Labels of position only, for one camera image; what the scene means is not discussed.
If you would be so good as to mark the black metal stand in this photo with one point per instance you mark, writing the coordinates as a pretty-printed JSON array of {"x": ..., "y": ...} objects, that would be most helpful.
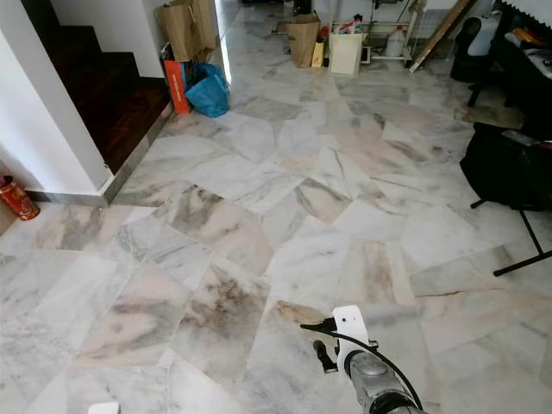
[{"x": 522, "y": 264}]

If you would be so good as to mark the black fabric case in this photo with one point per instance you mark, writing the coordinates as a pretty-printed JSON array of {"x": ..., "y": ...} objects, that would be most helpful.
[{"x": 504, "y": 164}]

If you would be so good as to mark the blue plastic bag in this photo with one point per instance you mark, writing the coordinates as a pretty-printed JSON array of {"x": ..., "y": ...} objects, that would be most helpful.
[{"x": 209, "y": 90}]

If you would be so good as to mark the yellow packet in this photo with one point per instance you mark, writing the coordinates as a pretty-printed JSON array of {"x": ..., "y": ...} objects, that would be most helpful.
[{"x": 317, "y": 55}]

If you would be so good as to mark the cream white bag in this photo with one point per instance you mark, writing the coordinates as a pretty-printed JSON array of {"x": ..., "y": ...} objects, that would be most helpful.
[{"x": 346, "y": 53}]

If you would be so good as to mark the orange cardboard box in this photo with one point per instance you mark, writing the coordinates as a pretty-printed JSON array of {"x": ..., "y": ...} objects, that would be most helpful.
[{"x": 178, "y": 86}]

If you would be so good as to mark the white plastic jug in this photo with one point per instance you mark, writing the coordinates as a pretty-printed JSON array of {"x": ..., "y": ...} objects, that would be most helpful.
[{"x": 396, "y": 43}]

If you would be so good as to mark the dark wooden staircase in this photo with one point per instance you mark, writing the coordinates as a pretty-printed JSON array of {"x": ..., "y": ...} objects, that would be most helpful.
[{"x": 112, "y": 103}]

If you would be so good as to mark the black desk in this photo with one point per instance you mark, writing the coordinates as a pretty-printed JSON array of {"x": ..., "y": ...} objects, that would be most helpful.
[{"x": 522, "y": 86}]

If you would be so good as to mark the black office chair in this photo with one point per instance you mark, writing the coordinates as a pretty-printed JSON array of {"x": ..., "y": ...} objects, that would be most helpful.
[{"x": 466, "y": 47}]

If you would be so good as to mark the long wooden plank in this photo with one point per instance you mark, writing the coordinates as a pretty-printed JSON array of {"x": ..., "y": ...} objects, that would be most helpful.
[{"x": 440, "y": 36}]

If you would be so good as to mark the large brown paper bag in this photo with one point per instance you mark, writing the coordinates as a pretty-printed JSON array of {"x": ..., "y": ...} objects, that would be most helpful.
[{"x": 181, "y": 30}]

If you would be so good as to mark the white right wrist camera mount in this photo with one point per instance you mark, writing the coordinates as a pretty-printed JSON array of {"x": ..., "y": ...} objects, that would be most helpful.
[{"x": 351, "y": 326}]

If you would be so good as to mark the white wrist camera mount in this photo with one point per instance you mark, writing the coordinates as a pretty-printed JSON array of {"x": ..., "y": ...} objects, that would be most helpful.
[
  {"x": 351, "y": 326},
  {"x": 103, "y": 408}
]

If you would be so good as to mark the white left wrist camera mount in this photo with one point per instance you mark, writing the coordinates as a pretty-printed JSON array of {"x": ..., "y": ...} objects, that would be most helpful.
[{"x": 103, "y": 408}]

